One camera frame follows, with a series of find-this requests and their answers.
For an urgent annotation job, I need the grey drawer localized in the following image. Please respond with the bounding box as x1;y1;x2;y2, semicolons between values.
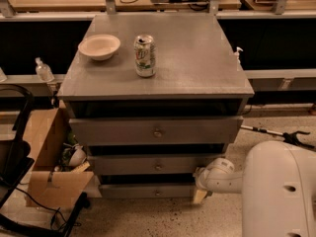
88;153;222;175
99;183;195;198
69;117;243;146

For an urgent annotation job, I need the grey bottom drawer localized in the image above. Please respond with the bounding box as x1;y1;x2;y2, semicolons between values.
99;183;195;198

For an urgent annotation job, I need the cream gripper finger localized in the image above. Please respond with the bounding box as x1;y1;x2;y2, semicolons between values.
193;188;207;204

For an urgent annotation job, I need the grey drawer cabinet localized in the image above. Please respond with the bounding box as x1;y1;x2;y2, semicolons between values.
58;13;254;198

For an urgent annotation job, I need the small white pump bottle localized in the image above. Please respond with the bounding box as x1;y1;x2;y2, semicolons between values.
234;46;244;64

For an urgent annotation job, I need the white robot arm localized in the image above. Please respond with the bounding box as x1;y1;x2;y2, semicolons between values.
194;141;316;237

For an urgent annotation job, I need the green white soda can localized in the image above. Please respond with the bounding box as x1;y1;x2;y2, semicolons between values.
134;35;156;78

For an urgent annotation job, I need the clear sanitizer bottle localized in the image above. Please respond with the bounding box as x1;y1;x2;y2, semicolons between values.
36;57;54;82

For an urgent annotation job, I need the black cable on floor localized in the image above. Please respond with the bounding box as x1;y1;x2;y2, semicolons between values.
13;185;82;233

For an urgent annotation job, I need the grey top drawer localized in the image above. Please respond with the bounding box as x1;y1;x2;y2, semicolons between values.
69;117;243;146

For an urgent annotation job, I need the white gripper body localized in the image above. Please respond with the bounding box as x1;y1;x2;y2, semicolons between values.
195;158;235;193

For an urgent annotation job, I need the silver black pole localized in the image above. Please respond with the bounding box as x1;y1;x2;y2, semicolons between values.
241;125;283;137

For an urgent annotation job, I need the brown cardboard box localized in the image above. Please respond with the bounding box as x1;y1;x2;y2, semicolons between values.
24;109;93;208

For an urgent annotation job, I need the white cup in box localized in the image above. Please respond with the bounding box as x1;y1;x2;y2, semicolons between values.
68;145;86;167

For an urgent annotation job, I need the white bowl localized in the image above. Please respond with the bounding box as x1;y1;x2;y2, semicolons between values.
78;35;120;61

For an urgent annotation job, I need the black floor stand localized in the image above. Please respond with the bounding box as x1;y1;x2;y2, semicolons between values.
283;130;314;149

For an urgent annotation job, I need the black chair frame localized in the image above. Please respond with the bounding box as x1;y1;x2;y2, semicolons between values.
0;84;35;207

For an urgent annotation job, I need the grey middle drawer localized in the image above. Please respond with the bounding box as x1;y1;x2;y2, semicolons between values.
88;153;222;175

